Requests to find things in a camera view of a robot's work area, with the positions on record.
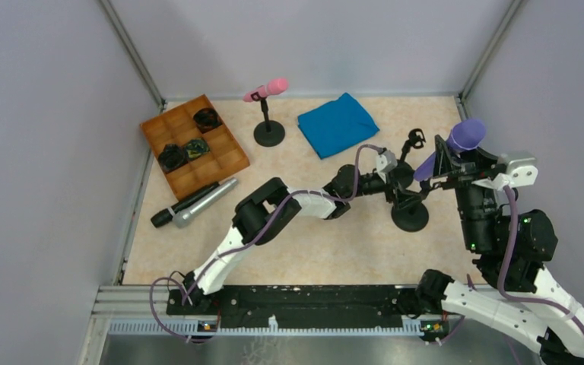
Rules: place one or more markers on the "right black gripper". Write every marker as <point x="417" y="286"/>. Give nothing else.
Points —
<point x="466" y="167"/>

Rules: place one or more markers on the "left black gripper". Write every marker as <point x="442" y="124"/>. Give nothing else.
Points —
<point x="402" y="176"/>

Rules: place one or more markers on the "black mic stand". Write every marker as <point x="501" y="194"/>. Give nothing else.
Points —
<point x="408" y="151"/>
<point x="411" y="221"/>
<point x="267" y="133"/>

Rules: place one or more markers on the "purple microphone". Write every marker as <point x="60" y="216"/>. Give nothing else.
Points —
<point x="464" y="136"/>

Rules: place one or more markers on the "pink microphone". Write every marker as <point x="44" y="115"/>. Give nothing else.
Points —
<point x="274" y="87"/>

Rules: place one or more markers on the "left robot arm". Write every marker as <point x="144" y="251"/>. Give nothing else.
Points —
<point x="262" y="215"/>

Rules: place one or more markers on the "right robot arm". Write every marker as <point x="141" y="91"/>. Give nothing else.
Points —
<point x="511" y="250"/>

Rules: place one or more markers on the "blue folded cloth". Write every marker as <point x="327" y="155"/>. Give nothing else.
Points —
<point x="336" y="126"/>

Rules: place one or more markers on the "black item in tray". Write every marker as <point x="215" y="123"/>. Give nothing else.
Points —
<point x="207" y="119"/>

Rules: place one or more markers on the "yellow-green bundle in tray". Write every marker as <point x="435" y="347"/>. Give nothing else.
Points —
<point x="195" y="148"/>

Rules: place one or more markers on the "silver microphone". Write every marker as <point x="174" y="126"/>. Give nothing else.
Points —
<point x="188" y="215"/>

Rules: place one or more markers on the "black bundle in tray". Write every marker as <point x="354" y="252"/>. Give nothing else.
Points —
<point x="171" y="158"/>

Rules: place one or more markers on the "orange compartment tray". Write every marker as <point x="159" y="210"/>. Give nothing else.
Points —
<point x="177" y="126"/>

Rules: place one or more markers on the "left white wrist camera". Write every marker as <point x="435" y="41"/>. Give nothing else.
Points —
<point x="386" y="162"/>

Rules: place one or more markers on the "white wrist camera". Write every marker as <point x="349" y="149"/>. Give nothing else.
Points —
<point x="386" y="162"/>
<point x="513" y="169"/>

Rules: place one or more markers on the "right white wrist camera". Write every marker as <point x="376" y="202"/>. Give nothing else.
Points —
<point x="513" y="169"/>

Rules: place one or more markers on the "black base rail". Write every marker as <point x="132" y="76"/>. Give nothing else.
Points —
<point x="306" y="306"/>

